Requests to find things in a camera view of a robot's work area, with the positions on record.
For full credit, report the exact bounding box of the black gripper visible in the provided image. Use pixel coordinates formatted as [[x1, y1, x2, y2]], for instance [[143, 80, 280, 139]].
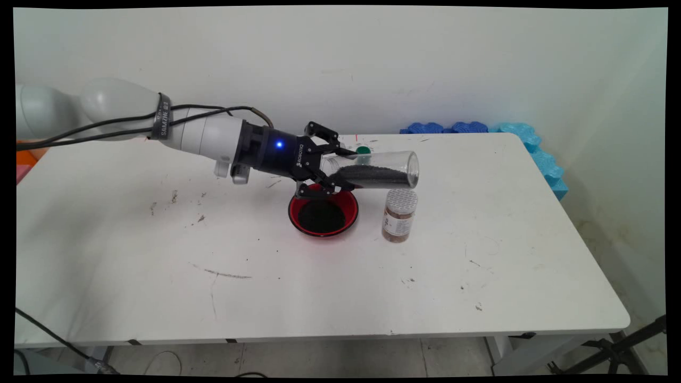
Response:
[[234, 121, 359, 201]]

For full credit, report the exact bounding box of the clear jar with black seeds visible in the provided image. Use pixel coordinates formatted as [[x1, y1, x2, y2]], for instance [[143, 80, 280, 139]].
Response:
[[321, 151, 420, 190]]

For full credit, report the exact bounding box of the black seed pile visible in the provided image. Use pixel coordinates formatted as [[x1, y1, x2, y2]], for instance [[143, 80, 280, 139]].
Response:
[[297, 199, 346, 235]]

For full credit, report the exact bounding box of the red bowl with black rim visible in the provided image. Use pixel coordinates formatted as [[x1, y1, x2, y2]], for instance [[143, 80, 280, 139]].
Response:
[[288, 184, 359, 238]]

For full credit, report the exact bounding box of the white-lid jar of nuts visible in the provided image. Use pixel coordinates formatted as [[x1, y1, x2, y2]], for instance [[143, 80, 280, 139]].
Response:
[[381, 186, 419, 244]]

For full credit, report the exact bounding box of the light blue foam mat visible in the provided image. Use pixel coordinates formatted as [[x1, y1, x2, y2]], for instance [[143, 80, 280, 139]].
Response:
[[489, 122, 569, 202]]

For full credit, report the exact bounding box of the orange foam block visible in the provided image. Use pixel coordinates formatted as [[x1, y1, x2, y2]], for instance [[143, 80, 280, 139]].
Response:
[[16, 141, 38, 166]]

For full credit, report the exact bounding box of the black tripod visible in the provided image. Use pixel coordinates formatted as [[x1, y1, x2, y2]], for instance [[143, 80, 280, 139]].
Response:
[[548, 315, 667, 376]]

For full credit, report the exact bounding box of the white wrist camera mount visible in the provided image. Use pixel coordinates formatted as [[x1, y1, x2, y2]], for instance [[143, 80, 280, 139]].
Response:
[[214, 159, 251, 185]]

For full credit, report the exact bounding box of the black velcro cable strap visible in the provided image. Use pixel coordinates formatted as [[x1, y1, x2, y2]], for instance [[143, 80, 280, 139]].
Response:
[[149, 93, 175, 141]]

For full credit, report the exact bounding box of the black camera cable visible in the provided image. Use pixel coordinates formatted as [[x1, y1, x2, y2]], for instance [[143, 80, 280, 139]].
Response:
[[16, 108, 235, 151]]

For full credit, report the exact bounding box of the thin grey floor cable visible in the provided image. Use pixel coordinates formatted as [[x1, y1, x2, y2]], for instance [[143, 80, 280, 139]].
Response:
[[144, 349, 183, 376]]

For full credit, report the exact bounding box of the white table leg frame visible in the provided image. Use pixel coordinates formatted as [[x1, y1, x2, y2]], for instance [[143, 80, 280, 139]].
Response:
[[484, 331, 631, 376]]

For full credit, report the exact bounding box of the black floor cable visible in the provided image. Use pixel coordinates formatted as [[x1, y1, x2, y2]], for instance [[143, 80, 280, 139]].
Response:
[[16, 307, 118, 374]]

